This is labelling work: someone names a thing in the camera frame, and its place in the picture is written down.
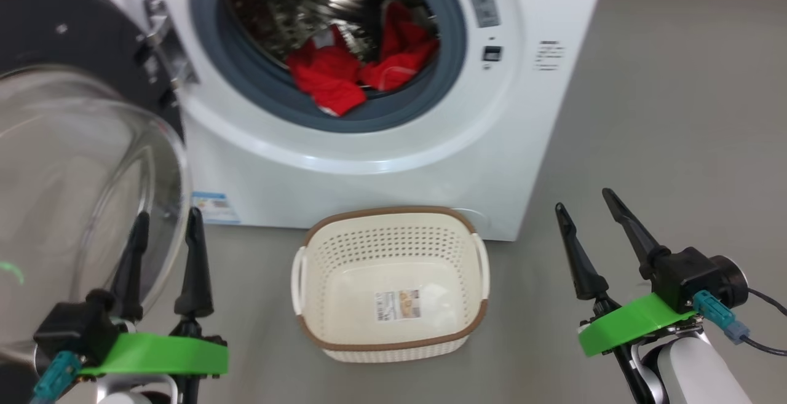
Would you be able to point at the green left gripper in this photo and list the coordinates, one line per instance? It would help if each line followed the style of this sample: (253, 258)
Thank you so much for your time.
(160, 355)

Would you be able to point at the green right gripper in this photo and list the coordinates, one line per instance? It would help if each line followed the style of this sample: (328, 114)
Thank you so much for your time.
(627, 324)

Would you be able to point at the black glass washing machine door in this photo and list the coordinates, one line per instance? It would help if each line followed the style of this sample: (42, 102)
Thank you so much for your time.
(74, 41)

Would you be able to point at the red and white garment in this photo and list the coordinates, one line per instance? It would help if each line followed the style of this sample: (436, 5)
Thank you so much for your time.
(326, 75)

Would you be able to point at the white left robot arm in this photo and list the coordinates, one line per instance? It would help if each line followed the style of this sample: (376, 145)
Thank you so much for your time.
(132, 388)

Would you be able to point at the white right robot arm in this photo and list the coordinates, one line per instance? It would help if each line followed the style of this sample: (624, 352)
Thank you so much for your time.
(695, 373)

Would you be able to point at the white front-load washing machine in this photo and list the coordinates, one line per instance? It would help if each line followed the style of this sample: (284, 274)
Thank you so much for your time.
(430, 164)

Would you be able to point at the cream basket with brown rim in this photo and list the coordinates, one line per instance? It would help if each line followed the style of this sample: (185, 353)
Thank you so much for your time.
(393, 250)

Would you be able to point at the paper product label in basket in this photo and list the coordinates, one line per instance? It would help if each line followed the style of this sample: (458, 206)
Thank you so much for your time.
(398, 305)

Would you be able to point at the blue energy label sticker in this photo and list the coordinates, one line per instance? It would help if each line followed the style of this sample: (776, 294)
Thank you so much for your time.
(215, 208)

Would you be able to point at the teal right camera connector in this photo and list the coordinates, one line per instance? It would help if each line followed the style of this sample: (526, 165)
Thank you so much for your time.
(716, 312)

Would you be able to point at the teal camera connector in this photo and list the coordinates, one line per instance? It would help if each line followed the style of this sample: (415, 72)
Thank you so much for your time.
(55, 376)
(716, 312)

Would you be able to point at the teal left camera connector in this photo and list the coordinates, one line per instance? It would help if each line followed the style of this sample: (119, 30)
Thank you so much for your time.
(55, 376)

